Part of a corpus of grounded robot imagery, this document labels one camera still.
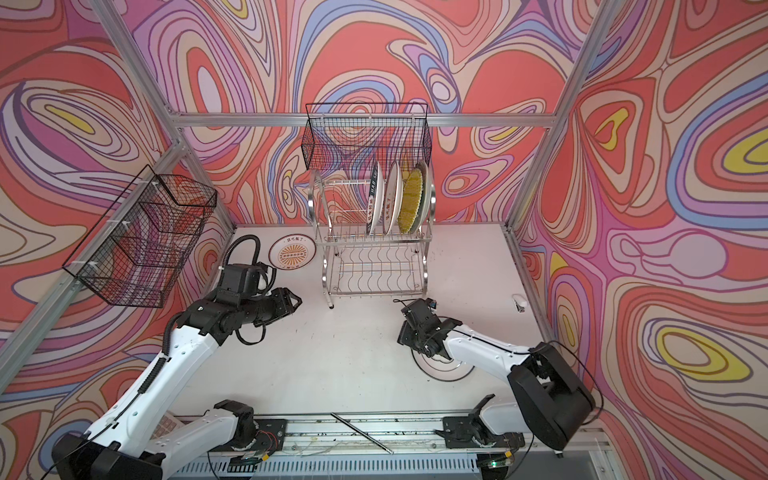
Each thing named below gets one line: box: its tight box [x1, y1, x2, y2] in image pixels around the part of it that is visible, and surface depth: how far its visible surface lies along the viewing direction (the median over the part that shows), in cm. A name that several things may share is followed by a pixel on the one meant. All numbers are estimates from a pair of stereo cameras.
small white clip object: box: [512, 294, 528, 314], surface depth 97 cm
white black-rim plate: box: [411, 348, 476, 381], surface depth 86 cm
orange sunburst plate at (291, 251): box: [268, 233, 317, 271], surface depth 113 cm
